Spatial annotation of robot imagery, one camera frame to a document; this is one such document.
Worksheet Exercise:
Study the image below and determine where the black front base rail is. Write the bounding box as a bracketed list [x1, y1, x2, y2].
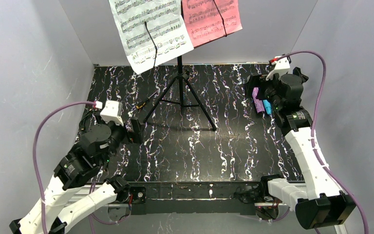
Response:
[109, 180, 281, 216]

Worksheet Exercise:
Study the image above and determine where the blue toy microphone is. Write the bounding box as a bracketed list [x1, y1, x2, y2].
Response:
[262, 99, 272, 115]

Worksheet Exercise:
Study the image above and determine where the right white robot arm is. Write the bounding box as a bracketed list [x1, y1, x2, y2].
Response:
[245, 73, 356, 230]

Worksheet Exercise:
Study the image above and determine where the black coiled audio cable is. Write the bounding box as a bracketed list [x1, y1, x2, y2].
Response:
[77, 82, 162, 143]

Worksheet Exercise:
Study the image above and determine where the pink sheet music page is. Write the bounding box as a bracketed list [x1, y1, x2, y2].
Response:
[182, 0, 242, 48]

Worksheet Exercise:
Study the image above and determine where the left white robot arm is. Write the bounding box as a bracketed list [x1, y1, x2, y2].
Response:
[9, 118, 144, 234]

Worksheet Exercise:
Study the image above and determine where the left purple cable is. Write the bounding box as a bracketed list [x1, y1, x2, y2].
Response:
[33, 101, 102, 234]

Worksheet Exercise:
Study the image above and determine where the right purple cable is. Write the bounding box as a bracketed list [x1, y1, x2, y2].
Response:
[269, 50, 370, 234]

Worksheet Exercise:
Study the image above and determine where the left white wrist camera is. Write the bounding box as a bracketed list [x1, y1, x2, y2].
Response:
[100, 100, 124, 126]

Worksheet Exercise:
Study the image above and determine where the purple cable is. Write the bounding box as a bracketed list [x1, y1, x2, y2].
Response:
[269, 50, 370, 234]
[33, 101, 102, 234]

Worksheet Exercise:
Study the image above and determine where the purple glitter microphone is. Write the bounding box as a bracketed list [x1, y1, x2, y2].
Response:
[252, 87, 265, 114]

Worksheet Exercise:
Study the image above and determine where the white sheet music page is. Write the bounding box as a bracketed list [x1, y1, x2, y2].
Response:
[109, 0, 194, 75]

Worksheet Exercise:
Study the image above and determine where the black tripod music stand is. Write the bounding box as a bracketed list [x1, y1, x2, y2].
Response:
[143, 56, 217, 131]

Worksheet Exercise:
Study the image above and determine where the black round-base mic stand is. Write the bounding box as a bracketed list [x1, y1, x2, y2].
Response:
[292, 67, 309, 83]

